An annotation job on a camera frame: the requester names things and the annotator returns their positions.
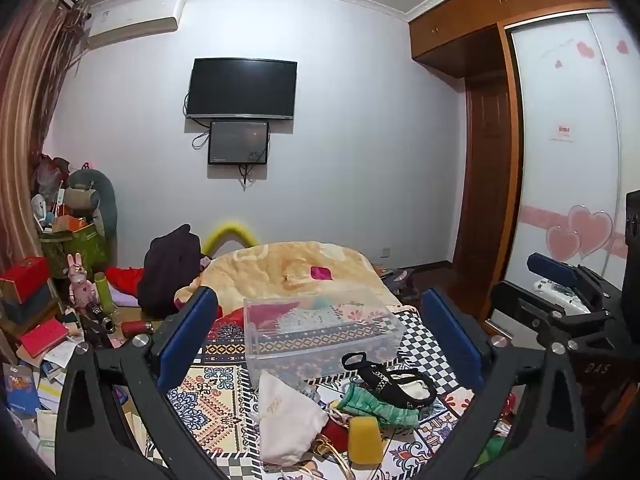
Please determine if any white plastic object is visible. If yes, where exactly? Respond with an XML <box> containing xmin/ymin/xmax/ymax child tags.
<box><xmin>534</xmin><ymin>279</ymin><xmax>596</xmax><ymax>313</ymax></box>

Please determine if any patterned bed sheet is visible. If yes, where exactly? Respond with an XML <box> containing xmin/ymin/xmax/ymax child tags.
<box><xmin>150</xmin><ymin>305</ymin><xmax>501</xmax><ymax>480</ymax></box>

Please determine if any small wall monitor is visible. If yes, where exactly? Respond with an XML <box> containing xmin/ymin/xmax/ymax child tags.
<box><xmin>208</xmin><ymin>120</ymin><xmax>271</xmax><ymax>166</ymax></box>

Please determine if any yellow foam tube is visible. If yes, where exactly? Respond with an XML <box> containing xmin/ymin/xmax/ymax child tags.
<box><xmin>201</xmin><ymin>220</ymin><xmax>258</xmax><ymax>256</ymax></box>

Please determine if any red garment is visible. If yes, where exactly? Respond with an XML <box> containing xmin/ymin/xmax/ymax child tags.
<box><xmin>105</xmin><ymin>266</ymin><xmax>148</xmax><ymax>297</ymax></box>

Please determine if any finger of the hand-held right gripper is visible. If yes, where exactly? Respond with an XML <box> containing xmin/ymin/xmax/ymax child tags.
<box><xmin>487</xmin><ymin>280</ymin><xmax>613</xmax><ymax>334</ymax></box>
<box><xmin>526</xmin><ymin>252</ymin><xmax>623</xmax><ymax>313</ymax></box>

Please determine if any green bottle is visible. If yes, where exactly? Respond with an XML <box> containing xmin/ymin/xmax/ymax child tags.
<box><xmin>94</xmin><ymin>271</ymin><xmax>117</xmax><ymax>318</ymax></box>

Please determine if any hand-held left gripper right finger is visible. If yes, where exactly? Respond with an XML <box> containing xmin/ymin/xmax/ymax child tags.
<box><xmin>400</xmin><ymin>287</ymin><xmax>596</xmax><ymax>480</ymax></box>

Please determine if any striped brown curtain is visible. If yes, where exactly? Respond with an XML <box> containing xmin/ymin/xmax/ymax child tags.
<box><xmin>0</xmin><ymin>0</ymin><xmax>91</xmax><ymax>271</ymax></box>

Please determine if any grey box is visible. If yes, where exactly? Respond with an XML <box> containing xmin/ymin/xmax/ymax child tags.
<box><xmin>0</xmin><ymin>280</ymin><xmax>58</xmax><ymax>326</ymax></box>

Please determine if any brown wooden door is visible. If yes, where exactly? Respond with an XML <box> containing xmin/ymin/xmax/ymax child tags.
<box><xmin>452</xmin><ymin>77</ymin><xmax>516</xmax><ymax>311</ymax></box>

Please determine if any beige floral blanket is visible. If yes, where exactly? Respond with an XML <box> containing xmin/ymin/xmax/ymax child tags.
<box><xmin>175</xmin><ymin>240</ymin><xmax>401</xmax><ymax>321</ymax></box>

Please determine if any red book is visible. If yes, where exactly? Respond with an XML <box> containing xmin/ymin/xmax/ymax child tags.
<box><xmin>20</xmin><ymin>319</ymin><xmax>70</xmax><ymax>358</ymax></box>

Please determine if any red plastic bag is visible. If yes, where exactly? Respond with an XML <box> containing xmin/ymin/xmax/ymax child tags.
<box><xmin>34</xmin><ymin>155</ymin><xmax>71</xmax><ymax>198</ymax></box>

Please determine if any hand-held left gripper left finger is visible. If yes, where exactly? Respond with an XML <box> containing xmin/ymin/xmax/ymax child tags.
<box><xmin>55</xmin><ymin>285</ymin><xmax>236</xmax><ymax>480</ymax></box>

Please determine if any yellow sponge block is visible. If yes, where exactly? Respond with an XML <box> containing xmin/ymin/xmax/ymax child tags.
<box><xmin>347</xmin><ymin>416</ymin><xmax>385</xmax><ymax>466</ymax></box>

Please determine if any white cloth pouch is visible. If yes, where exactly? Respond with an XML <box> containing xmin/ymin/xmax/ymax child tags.
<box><xmin>257</xmin><ymin>371</ymin><xmax>330</xmax><ymax>466</ymax></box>

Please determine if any grey plush pillow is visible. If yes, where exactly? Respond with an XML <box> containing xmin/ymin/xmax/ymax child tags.
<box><xmin>67</xmin><ymin>167</ymin><xmax>118</xmax><ymax>241</ymax></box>

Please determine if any large wall television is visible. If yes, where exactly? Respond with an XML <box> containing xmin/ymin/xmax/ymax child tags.
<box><xmin>185</xmin><ymin>58</ymin><xmax>298</xmax><ymax>121</ymax></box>

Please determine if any bright green cloth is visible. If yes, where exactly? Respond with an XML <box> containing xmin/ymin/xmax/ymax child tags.
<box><xmin>474</xmin><ymin>434</ymin><xmax>507</xmax><ymax>467</ymax></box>

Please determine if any red gift box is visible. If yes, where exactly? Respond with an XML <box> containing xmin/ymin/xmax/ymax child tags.
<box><xmin>0</xmin><ymin>256</ymin><xmax>51</xmax><ymax>306</ymax></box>

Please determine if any pale teal cloth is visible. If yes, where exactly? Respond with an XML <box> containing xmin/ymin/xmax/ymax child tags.
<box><xmin>280</xmin><ymin>305</ymin><xmax>346</xmax><ymax>332</ymax></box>

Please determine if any small red cloth item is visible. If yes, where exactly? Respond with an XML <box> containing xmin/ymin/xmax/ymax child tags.
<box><xmin>320</xmin><ymin>417</ymin><xmax>351</xmax><ymax>453</ymax></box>

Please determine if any black cylinder flashlight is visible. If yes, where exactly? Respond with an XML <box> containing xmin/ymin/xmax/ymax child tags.
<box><xmin>85</xmin><ymin>301</ymin><xmax>117</xmax><ymax>335</ymax></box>

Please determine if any black backpack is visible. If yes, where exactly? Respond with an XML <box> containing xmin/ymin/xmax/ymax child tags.
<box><xmin>137</xmin><ymin>224</ymin><xmax>203</xmax><ymax>318</ymax></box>

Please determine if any white air conditioner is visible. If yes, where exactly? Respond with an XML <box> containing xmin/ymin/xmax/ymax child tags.
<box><xmin>87</xmin><ymin>0</ymin><xmax>186</xmax><ymax>51</ymax></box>

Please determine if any green knitted cloth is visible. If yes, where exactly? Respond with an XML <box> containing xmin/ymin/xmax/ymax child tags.
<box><xmin>332</xmin><ymin>384</ymin><xmax>421</xmax><ymax>431</ymax></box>

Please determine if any wooden wardrobe with white doors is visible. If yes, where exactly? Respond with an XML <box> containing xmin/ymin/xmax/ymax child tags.
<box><xmin>407</xmin><ymin>0</ymin><xmax>640</xmax><ymax>321</ymax></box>

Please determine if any blue booklet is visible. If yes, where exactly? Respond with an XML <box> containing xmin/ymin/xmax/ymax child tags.
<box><xmin>0</xmin><ymin>362</ymin><xmax>43</xmax><ymax>416</ymax></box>

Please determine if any pile of papers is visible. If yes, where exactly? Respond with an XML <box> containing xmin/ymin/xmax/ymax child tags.
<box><xmin>0</xmin><ymin>330</ymin><xmax>151</xmax><ymax>461</ymax></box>

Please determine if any gold cord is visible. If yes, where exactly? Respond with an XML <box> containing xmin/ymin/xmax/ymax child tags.
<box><xmin>300</xmin><ymin>435</ymin><xmax>363</xmax><ymax>480</ymax></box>

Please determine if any dark red folded cloth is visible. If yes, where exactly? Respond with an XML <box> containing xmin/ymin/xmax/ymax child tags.
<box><xmin>247</xmin><ymin>302</ymin><xmax>301</xmax><ymax>335</ymax></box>

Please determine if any pink bunny toy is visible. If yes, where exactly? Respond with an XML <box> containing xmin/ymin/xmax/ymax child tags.
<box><xmin>66</xmin><ymin>253</ymin><xmax>96</xmax><ymax>308</ymax></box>

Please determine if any clear plastic storage box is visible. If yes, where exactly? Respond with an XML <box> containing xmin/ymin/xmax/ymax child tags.
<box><xmin>243</xmin><ymin>287</ymin><xmax>407</xmax><ymax>381</ymax></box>

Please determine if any black strappy sandal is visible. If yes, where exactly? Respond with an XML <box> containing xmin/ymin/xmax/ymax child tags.
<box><xmin>341</xmin><ymin>352</ymin><xmax>438</xmax><ymax>411</ymax></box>

